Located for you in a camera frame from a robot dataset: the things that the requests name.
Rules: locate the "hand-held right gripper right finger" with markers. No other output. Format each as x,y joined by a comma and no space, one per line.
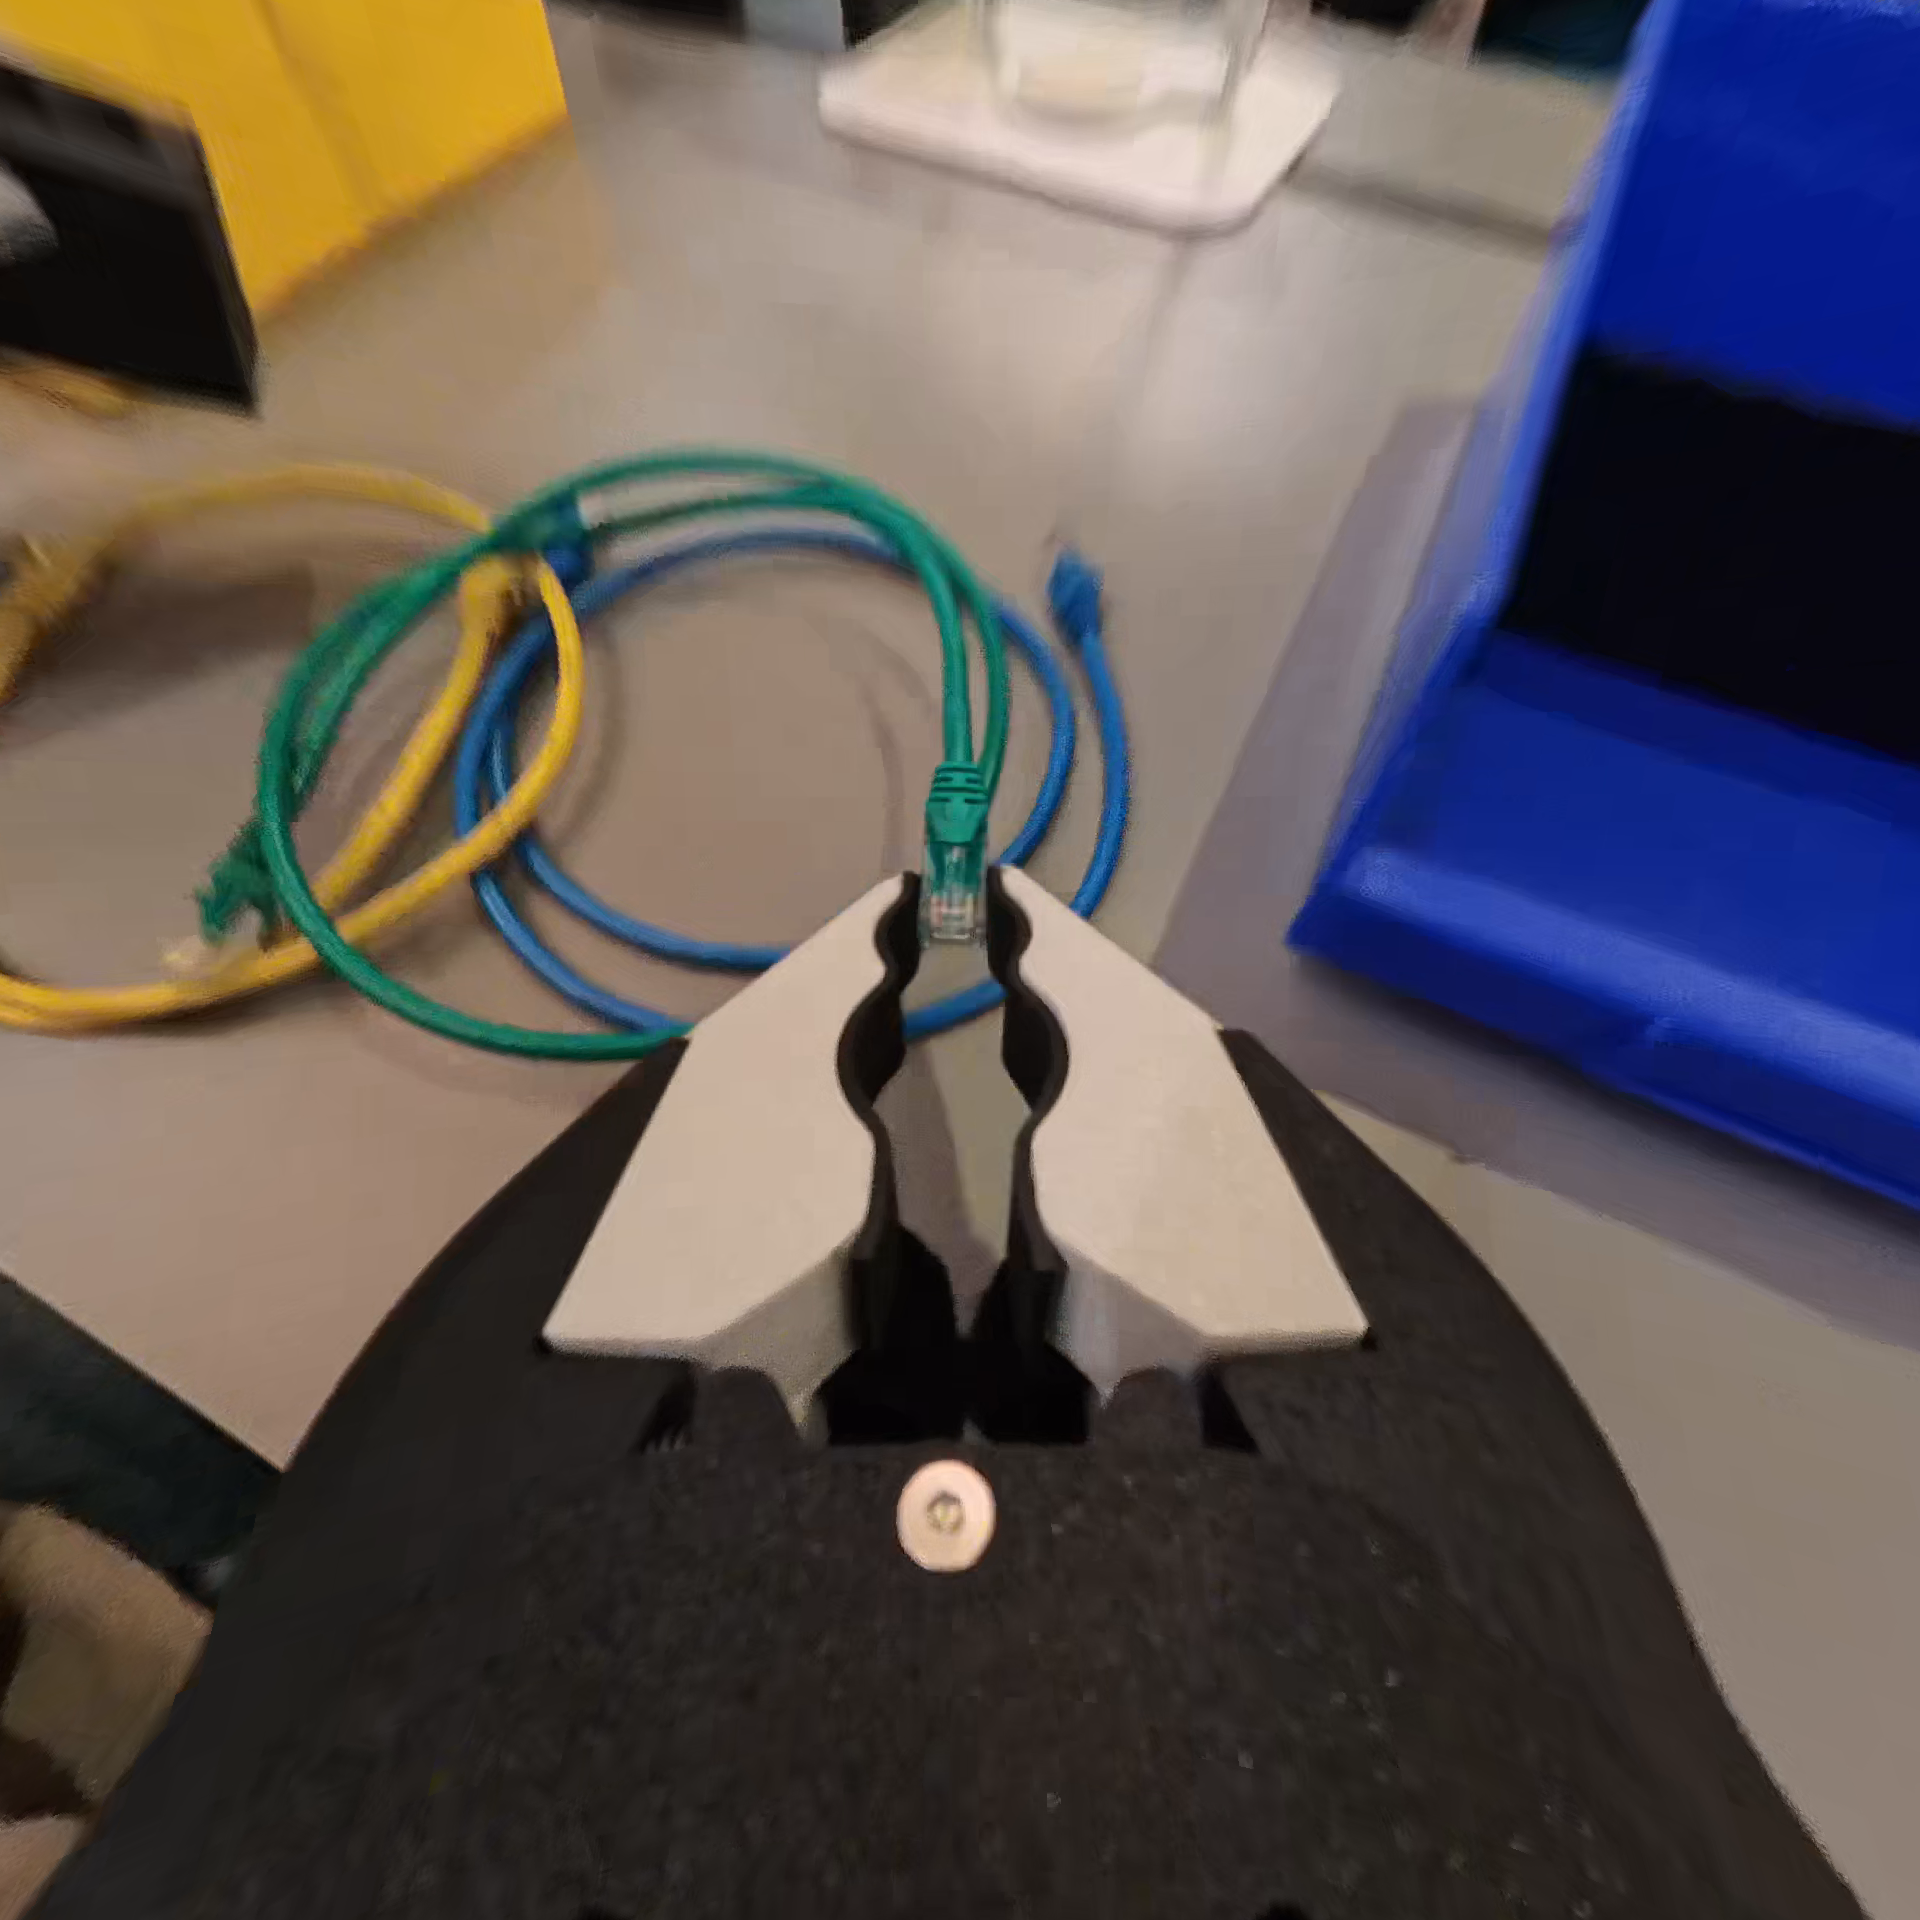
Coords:
1184,1185

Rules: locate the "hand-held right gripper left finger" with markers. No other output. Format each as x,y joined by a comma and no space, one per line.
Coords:
720,1185

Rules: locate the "blue plastic bin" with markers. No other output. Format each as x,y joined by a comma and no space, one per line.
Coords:
1650,901

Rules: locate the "black ethernet switch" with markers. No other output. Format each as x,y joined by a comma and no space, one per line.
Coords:
134,271

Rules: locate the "yellow plastic bin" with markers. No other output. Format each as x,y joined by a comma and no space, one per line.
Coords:
390,105

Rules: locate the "person's blue jeans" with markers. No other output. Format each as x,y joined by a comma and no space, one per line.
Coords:
105,1425

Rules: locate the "person's beige jacket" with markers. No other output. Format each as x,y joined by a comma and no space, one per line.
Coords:
91,1651

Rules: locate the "black bin divider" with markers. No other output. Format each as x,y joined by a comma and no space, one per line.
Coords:
1725,555

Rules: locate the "wooden stand white base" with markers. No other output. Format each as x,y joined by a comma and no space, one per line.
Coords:
1111,120

